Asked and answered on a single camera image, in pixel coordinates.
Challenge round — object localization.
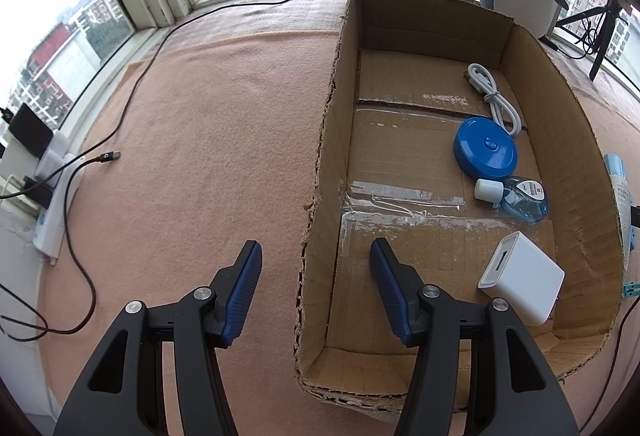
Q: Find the white usb cable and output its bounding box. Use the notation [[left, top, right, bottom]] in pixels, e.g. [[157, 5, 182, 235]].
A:
[[466, 62, 524, 137]]

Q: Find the black tripod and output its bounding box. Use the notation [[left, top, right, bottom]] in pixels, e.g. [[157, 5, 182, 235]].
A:
[[555, 0, 636, 81]]

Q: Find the blue round case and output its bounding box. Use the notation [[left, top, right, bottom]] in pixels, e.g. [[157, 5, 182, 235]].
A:
[[453, 117, 521, 179]]

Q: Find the large black power adapter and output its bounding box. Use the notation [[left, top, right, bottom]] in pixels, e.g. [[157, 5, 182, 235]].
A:
[[7, 103, 54, 157]]

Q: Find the long black power cable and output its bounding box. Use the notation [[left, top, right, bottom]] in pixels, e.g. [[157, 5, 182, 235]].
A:
[[62, 0, 343, 167]]

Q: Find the white wall charger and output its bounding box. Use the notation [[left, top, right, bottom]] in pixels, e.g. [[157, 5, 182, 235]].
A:
[[477, 231, 566, 327]]

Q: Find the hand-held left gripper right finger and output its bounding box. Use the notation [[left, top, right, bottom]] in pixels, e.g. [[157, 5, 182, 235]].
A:
[[369, 238, 581, 436]]

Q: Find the small black plug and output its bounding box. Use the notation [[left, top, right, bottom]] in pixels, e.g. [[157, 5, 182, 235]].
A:
[[22, 176, 55, 211]]

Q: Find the small clear blue bottle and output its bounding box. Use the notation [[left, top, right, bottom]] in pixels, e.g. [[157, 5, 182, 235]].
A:
[[474, 176, 551, 223]]

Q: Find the black cable with usb plug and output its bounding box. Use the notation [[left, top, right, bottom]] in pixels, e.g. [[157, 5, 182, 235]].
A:
[[0, 150, 122, 343]]

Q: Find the black ring light cable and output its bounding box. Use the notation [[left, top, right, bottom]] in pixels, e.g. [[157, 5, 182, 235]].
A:
[[557, 16, 601, 61]]

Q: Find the white lotion bottle blue cap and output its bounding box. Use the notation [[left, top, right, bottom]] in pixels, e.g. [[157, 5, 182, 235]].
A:
[[602, 153, 636, 267]]

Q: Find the checked blanket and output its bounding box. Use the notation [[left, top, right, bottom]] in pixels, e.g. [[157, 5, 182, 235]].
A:
[[150, 0, 640, 141]]

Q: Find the white power strip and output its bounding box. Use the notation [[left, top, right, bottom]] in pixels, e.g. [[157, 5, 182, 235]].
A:
[[32, 131, 88, 267]]

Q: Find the brown cardboard box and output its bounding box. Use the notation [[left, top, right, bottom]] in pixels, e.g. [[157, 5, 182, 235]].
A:
[[294, 0, 628, 409]]

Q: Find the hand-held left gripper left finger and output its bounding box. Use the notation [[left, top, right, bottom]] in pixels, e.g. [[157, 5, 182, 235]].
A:
[[52, 240, 263, 436]]

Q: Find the dark thin cable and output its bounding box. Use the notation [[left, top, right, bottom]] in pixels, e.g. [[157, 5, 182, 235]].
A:
[[580, 303, 632, 436]]

